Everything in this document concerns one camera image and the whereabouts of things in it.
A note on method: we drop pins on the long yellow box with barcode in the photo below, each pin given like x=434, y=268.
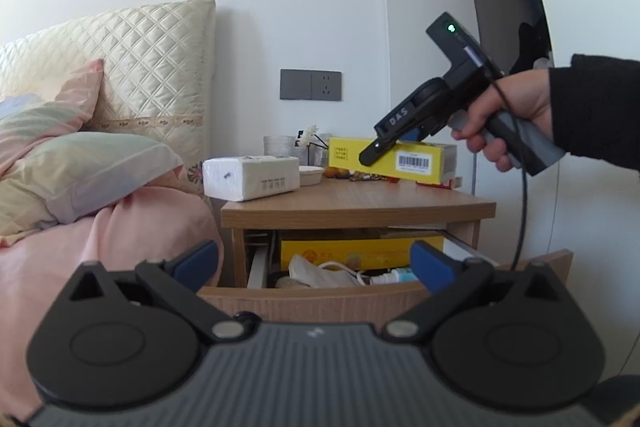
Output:
x=350, y=154

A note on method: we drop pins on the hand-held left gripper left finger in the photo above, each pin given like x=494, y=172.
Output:
x=197, y=263

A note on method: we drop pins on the clear glass cup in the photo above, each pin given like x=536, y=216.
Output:
x=279, y=147

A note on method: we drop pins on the white plastic bag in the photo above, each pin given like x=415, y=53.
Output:
x=312, y=274

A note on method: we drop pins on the white bowl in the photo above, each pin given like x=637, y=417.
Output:
x=311, y=176

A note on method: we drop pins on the cream quilted headboard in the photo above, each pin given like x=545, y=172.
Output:
x=150, y=57

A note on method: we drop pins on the small white bottle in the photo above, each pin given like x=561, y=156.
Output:
x=392, y=277

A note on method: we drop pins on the candy wrappers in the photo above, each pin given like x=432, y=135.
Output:
x=370, y=178

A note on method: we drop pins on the red and white flat box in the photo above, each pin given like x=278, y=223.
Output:
x=445, y=185

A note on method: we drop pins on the pink blanket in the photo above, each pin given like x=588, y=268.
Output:
x=75, y=242

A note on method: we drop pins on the person's right forearm black sleeve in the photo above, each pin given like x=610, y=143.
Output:
x=597, y=112

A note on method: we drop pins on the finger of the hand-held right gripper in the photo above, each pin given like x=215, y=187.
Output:
x=376, y=152

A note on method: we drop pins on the wooden drawer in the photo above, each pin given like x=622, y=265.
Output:
x=310, y=304

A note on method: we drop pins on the pastel checked pillow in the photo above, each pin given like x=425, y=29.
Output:
x=90, y=172

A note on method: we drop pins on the wooden nightstand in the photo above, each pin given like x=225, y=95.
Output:
x=350, y=202

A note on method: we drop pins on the white tissue pack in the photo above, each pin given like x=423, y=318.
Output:
x=250, y=177

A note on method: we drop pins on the person's right hand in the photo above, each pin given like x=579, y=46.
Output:
x=525, y=99

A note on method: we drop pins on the wide yellow flat box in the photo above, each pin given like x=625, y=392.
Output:
x=350, y=252

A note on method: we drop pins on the pink striped pillow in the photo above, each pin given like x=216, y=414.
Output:
x=50, y=117

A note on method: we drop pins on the white flower in vase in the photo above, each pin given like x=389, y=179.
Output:
x=311, y=134

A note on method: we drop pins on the grey wall socket panel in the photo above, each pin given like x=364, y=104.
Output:
x=310, y=85

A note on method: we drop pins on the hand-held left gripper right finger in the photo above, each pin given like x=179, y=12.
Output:
x=429, y=263

